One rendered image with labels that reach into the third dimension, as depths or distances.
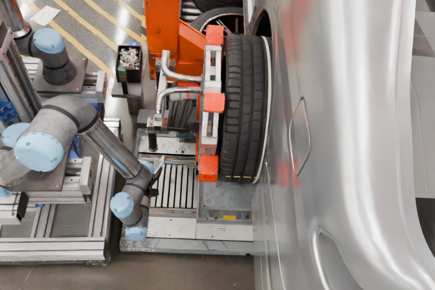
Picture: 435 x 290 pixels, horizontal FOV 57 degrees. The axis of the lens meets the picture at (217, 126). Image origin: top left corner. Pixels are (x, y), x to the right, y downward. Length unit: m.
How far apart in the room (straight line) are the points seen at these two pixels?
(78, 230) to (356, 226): 1.72
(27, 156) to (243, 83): 0.78
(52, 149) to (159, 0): 1.05
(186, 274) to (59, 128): 1.41
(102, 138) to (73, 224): 1.06
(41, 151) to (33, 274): 1.42
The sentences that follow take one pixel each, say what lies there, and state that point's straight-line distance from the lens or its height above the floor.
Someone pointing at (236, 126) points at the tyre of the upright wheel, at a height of 1.06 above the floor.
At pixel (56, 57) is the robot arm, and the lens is 1.88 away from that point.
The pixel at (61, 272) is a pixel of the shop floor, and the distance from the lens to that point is 2.42.
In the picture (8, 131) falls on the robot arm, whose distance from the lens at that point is 1.58.
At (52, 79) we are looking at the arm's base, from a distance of 1.97.
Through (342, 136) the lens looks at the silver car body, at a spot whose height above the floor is 1.64.
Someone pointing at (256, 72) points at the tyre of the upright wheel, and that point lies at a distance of 1.53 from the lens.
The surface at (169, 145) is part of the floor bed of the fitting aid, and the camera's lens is 2.59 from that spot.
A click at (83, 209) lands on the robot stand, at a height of 0.21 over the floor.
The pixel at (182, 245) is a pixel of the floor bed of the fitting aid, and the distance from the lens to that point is 2.30.
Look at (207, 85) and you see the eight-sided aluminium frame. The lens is 1.52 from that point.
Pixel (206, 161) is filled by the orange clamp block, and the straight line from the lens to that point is 1.60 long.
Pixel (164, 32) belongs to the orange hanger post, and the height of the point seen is 0.89.
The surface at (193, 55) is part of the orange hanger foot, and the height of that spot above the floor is 0.72.
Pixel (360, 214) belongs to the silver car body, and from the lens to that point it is 0.76.
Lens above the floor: 2.26
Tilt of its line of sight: 54 degrees down
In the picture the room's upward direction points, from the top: 9 degrees clockwise
